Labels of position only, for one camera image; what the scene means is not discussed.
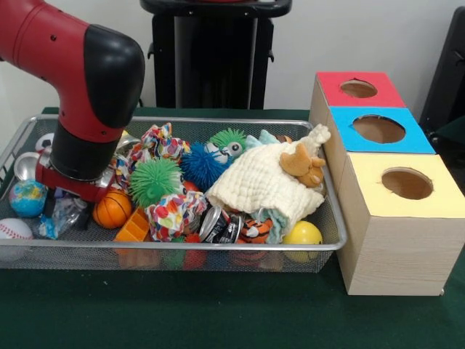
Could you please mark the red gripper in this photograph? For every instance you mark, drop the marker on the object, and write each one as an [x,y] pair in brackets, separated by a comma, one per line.
[72,187]

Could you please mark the clear plastic bottle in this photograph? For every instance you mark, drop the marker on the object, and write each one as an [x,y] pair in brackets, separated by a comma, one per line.
[63,214]

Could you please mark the orange toy building brick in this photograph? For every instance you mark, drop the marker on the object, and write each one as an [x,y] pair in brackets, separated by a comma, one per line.
[134,227]

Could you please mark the cream knitted cloth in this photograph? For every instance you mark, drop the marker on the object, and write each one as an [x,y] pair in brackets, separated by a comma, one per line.
[261,181]

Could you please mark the orange plush toy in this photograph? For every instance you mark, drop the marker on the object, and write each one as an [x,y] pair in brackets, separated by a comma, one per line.
[301,165]

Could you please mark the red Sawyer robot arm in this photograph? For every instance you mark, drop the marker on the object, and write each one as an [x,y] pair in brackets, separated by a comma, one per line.
[72,72]

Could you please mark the silver mesh bin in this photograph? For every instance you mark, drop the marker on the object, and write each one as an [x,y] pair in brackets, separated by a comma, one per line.
[336,218]

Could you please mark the wooden box with three holes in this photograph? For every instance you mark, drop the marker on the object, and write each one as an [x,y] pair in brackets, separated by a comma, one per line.
[399,254]

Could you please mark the small globe ball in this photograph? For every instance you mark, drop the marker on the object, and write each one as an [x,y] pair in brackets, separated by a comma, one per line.
[27,200]

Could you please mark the small orange basketball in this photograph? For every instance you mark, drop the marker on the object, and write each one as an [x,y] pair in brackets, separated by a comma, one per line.
[112,211]

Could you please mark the white baseball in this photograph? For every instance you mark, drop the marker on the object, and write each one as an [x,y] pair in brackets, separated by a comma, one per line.
[14,230]

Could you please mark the small green spiky ball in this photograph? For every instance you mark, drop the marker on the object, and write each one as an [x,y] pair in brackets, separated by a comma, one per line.
[154,181]

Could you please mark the large blue spiky ball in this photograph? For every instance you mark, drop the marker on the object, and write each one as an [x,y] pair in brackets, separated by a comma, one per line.
[203,163]

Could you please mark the green spiky toy with eyes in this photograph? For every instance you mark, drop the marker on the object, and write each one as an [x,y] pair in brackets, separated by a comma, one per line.
[227,136]

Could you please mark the dark green table cloth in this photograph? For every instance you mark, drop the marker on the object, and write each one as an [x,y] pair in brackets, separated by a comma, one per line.
[218,312]

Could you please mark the yellow smooth ball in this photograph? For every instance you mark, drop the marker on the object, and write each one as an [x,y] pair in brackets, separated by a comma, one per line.
[303,232]

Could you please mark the green covered side table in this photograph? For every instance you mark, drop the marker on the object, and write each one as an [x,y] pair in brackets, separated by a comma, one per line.
[454,134]

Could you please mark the black stand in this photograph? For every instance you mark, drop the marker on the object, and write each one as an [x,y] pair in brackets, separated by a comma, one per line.
[450,72]

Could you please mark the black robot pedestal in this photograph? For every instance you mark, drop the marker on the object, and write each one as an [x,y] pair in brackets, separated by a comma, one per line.
[214,54]

